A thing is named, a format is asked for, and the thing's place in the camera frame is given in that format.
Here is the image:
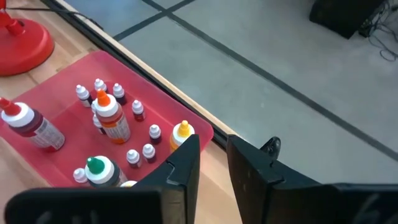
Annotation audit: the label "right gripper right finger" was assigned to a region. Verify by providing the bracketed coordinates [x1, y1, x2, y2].
[226, 134, 338, 224]

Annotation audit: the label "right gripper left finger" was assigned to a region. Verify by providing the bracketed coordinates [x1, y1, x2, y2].
[133, 134, 201, 224]

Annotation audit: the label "large yellow-capped dye bottle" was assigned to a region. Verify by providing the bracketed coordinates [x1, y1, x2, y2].
[169, 119, 196, 153]
[119, 179, 138, 189]

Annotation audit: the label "small white-capped dye bottle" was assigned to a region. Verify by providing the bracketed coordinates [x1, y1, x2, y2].
[92, 113, 106, 135]
[126, 149, 142, 169]
[148, 124, 162, 146]

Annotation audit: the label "large green dye bottle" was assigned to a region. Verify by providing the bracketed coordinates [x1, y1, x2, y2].
[84, 155, 128, 189]

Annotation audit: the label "large orange dye bottle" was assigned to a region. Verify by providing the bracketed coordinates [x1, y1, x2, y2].
[93, 88, 132, 145]

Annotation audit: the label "large red dye bottle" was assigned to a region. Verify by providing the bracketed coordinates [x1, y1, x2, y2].
[0, 96, 66, 153]

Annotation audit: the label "pink plastic bin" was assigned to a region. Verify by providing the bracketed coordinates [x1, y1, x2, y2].
[0, 50, 215, 189]

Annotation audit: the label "black floor box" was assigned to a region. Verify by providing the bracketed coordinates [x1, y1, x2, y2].
[309, 0, 386, 40]

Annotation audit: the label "red desk lamp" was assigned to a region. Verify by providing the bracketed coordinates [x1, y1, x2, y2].
[0, 0, 55, 77]

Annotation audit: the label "tangled black floor cables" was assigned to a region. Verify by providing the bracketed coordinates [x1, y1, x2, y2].
[357, 0, 398, 62]

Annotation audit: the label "black lamp cord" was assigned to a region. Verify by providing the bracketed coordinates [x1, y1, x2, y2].
[5, 6, 105, 31]

